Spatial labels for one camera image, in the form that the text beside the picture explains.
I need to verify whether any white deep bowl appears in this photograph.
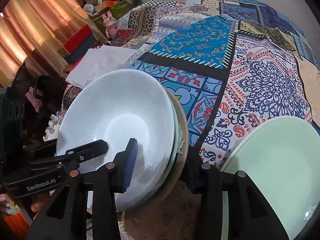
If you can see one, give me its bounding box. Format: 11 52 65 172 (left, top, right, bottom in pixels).
56 69 175 211

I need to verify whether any mint green plate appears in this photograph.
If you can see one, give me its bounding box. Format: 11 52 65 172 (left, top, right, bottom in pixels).
150 102 180 194

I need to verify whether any mint green bowl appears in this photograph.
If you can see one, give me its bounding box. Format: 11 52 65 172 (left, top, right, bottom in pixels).
221 116 319 239

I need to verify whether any brown rimmed glass plate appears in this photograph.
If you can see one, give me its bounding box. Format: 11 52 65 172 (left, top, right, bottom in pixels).
117 88 189 220

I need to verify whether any red box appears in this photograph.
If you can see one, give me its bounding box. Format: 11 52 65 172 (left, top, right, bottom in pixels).
57 25 92 57

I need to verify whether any dark blue box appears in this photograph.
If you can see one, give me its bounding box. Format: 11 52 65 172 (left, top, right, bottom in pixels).
64 34 97 64

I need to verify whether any pink bunny toy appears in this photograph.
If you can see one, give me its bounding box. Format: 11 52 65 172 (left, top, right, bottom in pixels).
102 11 118 39

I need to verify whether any green cardboard box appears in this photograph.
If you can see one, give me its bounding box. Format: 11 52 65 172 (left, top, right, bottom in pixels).
90 0 133 34

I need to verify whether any orange curtain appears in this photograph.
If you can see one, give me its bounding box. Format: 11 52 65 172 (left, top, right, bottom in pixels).
1 0 106 88

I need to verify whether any patchwork patterned bedspread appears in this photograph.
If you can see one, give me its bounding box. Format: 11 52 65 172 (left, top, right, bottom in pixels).
42 0 320 240

